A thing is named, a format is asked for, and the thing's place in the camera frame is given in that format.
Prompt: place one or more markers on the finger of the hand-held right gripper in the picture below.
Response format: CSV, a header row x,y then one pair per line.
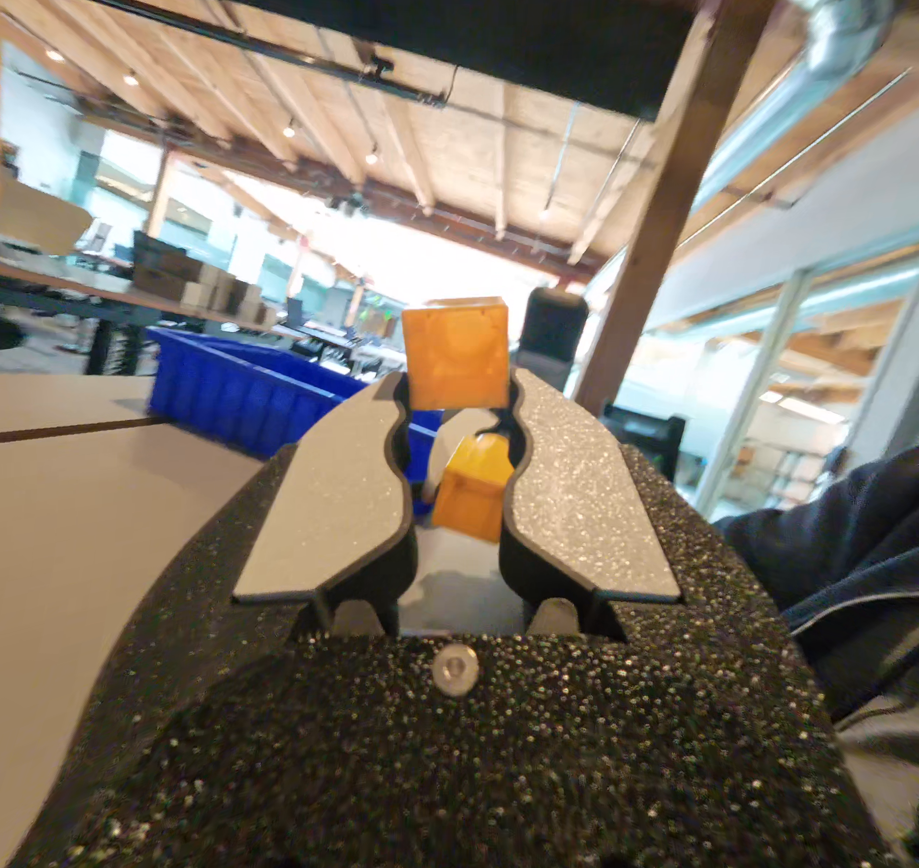
x,y
445,444

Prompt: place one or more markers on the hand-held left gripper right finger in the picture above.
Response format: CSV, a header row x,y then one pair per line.
x,y
589,516

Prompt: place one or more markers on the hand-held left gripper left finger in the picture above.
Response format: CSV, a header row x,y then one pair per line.
x,y
323,516

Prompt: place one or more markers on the yellow one-stud block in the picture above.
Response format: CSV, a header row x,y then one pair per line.
x,y
456,358
470,502

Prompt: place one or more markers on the blue plastic bin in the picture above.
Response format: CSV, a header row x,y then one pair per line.
x,y
237,387

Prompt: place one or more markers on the black cabinet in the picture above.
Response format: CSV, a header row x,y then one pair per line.
x,y
646,437

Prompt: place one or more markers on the wooden pillar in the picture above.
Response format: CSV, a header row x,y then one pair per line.
x,y
668,200

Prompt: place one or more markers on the person's dark jacket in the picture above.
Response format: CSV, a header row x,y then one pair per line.
x,y
847,559

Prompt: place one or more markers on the stack of cardboard boxes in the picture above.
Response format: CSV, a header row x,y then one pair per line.
x,y
194,286

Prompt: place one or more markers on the wooden desk with black legs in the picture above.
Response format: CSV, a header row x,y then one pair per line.
x,y
86,286

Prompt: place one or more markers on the black overhead panel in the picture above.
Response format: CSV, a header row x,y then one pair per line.
x,y
431,14

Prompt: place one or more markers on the beige board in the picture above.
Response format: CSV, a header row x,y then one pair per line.
x,y
39,218

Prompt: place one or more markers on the metal air duct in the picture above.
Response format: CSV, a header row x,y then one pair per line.
x,y
811,57

